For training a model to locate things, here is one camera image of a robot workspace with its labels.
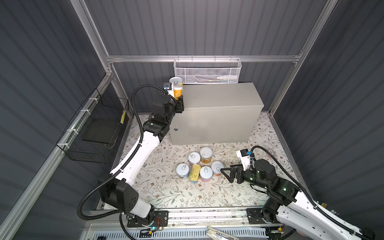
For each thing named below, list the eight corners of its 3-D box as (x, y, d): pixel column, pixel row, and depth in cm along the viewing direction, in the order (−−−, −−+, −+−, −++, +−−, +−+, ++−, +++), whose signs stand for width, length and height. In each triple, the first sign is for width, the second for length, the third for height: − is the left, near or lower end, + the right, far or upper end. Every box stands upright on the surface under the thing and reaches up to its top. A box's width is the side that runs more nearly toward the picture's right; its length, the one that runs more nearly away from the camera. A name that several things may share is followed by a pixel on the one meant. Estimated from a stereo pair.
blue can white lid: (176, 179, 88) (175, 175, 84) (177, 167, 93) (176, 163, 89) (189, 179, 88) (188, 175, 84) (189, 167, 93) (188, 163, 89)
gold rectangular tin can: (188, 180, 87) (187, 177, 83) (192, 166, 93) (192, 162, 89) (196, 183, 86) (196, 180, 82) (201, 168, 92) (201, 165, 88)
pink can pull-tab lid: (199, 181, 87) (200, 178, 83) (199, 170, 91) (199, 166, 87) (212, 181, 87) (213, 178, 82) (211, 170, 91) (212, 166, 87)
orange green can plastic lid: (200, 164, 95) (200, 157, 88) (200, 154, 99) (200, 147, 92) (211, 164, 94) (212, 157, 88) (210, 154, 99) (211, 147, 92)
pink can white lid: (186, 162, 95) (186, 157, 90) (192, 154, 99) (192, 149, 94) (195, 168, 93) (195, 163, 88) (201, 160, 96) (201, 155, 91)
